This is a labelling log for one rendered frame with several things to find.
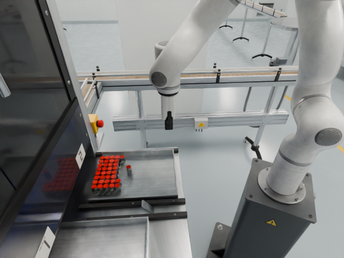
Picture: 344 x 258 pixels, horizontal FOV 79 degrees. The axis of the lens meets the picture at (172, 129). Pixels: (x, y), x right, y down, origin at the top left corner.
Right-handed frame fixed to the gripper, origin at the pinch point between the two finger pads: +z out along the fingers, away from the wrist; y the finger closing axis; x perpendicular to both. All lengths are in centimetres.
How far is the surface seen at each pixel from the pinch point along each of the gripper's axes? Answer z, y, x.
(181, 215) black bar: 20.4, 27.6, 2.9
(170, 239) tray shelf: 22.3, 34.7, -1.6
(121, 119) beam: 55, -87, -38
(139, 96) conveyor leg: 33, -86, -19
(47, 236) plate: 7, 39, -35
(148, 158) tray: 22.0, -3.3, -9.9
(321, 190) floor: 111, -39, 140
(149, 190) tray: 22.0, 14.6, -8.9
